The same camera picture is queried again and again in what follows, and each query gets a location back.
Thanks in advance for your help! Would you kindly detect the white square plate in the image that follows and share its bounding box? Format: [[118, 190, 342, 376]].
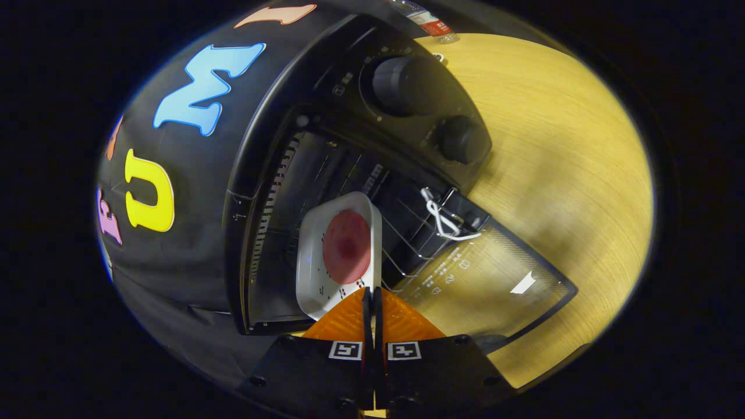
[[296, 191, 383, 321]]

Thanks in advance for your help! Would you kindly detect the white string tie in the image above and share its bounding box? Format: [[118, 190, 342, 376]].
[[421, 187, 483, 242]]

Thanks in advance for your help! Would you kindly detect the clear plastic water bottle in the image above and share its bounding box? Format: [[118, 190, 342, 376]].
[[389, 0, 459, 44]]

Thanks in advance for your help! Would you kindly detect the metal oven rack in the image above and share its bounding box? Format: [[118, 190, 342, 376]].
[[372, 166, 472, 286]]

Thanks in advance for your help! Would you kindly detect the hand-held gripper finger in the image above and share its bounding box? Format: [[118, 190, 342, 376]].
[[236, 286, 373, 411], [372, 286, 516, 411]]

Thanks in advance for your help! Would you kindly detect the pink round ham slice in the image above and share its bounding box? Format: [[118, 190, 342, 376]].
[[322, 210, 371, 285]]

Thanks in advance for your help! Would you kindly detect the black toaster oven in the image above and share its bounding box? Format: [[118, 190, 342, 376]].
[[224, 15, 578, 356]]

